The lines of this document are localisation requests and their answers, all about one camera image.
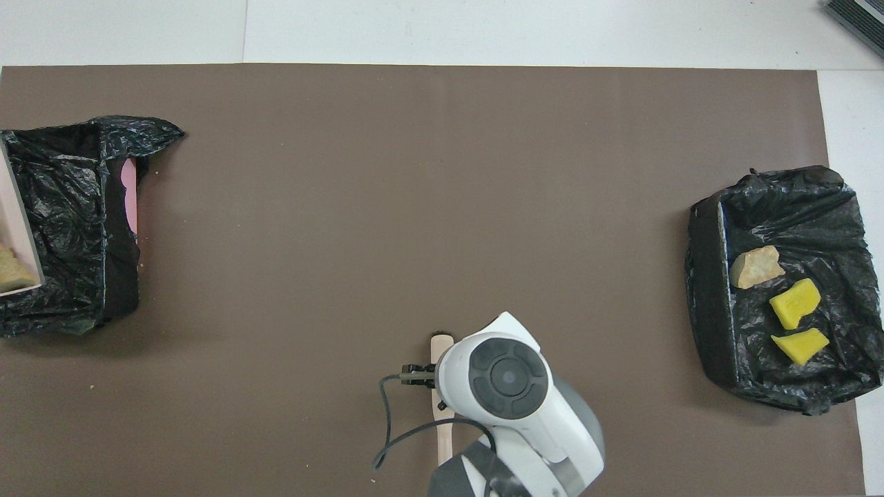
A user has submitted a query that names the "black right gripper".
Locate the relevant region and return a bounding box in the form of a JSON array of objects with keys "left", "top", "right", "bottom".
[{"left": 399, "top": 364, "right": 439, "bottom": 389}]

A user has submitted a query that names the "beige hand brush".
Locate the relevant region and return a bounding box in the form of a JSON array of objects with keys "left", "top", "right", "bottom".
[{"left": 430, "top": 331, "right": 456, "bottom": 467}]

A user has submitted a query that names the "tan croissant piece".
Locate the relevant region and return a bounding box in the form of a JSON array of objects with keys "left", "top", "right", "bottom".
[{"left": 731, "top": 246, "right": 786, "bottom": 289}]

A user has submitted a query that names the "yellow wedge sponge piece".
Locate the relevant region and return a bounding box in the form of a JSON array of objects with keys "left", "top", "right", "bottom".
[{"left": 771, "top": 328, "right": 830, "bottom": 366}]

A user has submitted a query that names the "green and yellow sponge piece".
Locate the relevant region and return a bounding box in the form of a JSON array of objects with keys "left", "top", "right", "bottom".
[{"left": 769, "top": 278, "right": 823, "bottom": 331}]

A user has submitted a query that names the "pale bread slice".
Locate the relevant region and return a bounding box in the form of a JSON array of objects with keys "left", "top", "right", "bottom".
[{"left": 0, "top": 244, "right": 37, "bottom": 292}]

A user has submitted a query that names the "beige plastic dustpan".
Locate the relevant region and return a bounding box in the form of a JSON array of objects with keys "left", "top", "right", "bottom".
[{"left": 0, "top": 133, "right": 46, "bottom": 298}]

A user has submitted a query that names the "black bag-lined bin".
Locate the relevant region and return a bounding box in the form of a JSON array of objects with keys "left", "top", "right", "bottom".
[{"left": 684, "top": 165, "right": 884, "bottom": 415}]

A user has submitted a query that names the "pink plastic bin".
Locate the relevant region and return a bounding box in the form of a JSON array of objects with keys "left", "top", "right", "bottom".
[{"left": 119, "top": 157, "right": 139, "bottom": 239}]

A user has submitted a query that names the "black trash bag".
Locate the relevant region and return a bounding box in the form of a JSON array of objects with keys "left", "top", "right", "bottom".
[{"left": 0, "top": 115, "right": 186, "bottom": 338}]

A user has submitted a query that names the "brown table mat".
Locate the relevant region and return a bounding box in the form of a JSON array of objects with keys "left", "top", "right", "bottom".
[{"left": 0, "top": 64, "right": 865, "bottom": 497}]

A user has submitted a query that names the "dark ribbed vent panel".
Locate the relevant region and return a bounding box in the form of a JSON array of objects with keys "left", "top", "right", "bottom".
[{"left": 825, "top": 0, "right": 884, "bottom": 59}]

